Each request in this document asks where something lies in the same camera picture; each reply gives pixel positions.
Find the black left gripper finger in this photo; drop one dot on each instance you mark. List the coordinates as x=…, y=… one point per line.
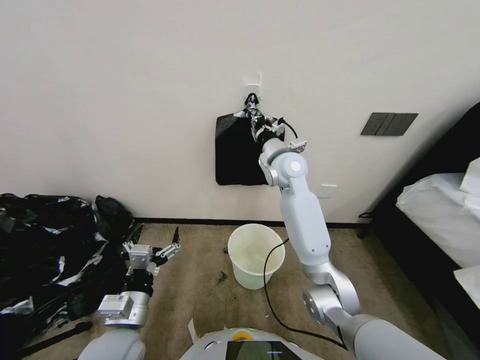
x=168, y=250
x=126, y=246

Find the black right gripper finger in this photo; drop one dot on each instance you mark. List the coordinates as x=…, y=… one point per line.
x=263, y=119
x=252, y=117

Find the black trash bag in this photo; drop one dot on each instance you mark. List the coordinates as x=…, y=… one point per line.
x=234, y=153

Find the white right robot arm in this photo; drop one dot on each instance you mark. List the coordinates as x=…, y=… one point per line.
x=303, y=221

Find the pile of black trash bags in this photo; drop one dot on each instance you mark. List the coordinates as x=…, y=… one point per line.
x=52, y=255

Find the white plastic trash bin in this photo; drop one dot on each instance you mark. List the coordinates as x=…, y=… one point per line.
x=256, y=258

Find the small dark floor scrap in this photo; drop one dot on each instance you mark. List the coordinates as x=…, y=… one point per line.
x=221, y=276

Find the black rod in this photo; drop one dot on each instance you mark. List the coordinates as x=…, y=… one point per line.
x=56, y=337

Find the white robot front shell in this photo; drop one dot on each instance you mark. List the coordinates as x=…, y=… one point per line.
x=243, y=344

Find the white bedding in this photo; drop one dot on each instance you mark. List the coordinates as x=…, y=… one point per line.
x=438, y=210

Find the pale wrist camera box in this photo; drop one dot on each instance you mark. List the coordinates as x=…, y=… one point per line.
x=139, y=258
x=276, y=127

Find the white wall hook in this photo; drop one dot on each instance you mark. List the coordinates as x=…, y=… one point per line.
x=251, y=79

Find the white wall outlet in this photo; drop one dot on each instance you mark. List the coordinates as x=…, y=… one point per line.
x=328, y=190

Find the dark wall switch panel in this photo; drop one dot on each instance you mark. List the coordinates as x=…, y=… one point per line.
x=389, y=123

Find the black bed frame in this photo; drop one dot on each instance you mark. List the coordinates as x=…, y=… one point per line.
x=405, y=270

